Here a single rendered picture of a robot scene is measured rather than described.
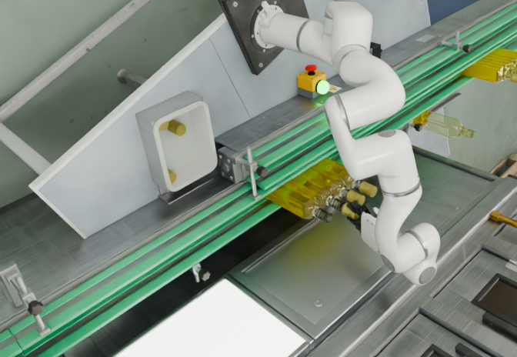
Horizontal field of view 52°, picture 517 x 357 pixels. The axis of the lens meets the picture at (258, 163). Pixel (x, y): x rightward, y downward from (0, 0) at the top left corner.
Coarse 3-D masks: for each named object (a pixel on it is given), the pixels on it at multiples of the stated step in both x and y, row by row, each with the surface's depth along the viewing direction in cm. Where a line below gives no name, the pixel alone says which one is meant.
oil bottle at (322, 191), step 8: (296, 176) 159; (304, 176) 159; (296, 184) 157; (304, 184) 156; (312, 184) 155; (320, 184) 155; (312, 192) 152; (320, 192) 151; (328, 192) 152; (320, 200) 151
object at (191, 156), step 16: (176, 112) 136; (192, 112) 147; (208, 112) 143; (192, 128) 150; (208, 128) 145; (160, 144) 136; (176, 144) 148; (192, 144) 152; (208, 144) 149; (160, 160) 138; (176, 160) 150; (192, 160) 154; (208, 160) 152; (176, 176) 149; (192, 176) 148
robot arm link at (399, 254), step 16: (384, 192) 115; (416, 192) 113; (384, 208) 117; (400, 208) 113; (384, 224) 116; (400, 224) 114; (384, 240) 116; (400, 240) 120; (416, 240) 119; (384, 256) 120; (400, 256) 117; (416, 256) 118; (400, 272) 120
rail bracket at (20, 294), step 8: (8, 264) 118; (0, 272) 116; (8, 272) 116; (16, 272) 116; (8, 280) 115; (16, 280) 108; (24, 280) 120; (8, 288) 118; (16, 288) 113; (24, 288) 109; (8, 296) 124; (16, 296) 120; (24, 296) 109; (32, 296) 110; (16, 304) 121; (24, 304) 110; (32, 304) 107; (40, 304) 108; (32, 312) 107; (40, 312) 108; (40, 320) 115; (40, 328) 116; (48, 328) 116
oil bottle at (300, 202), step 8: (288, 184) 157; (272, 192) 157; (280, 192) 155; (288, 192) 154; (296, 192) 153; (304, 192) 153; (272, 200) 159; (280, 200) 156; (288, 200) 153; (296, 200) 150; (304, 200) 150; (312, 200) 150; (288, 208) 155; (296, 208) 151; (304, 208) 149; (312, 208) 148; (304, 216) 150; (312, 216) 150
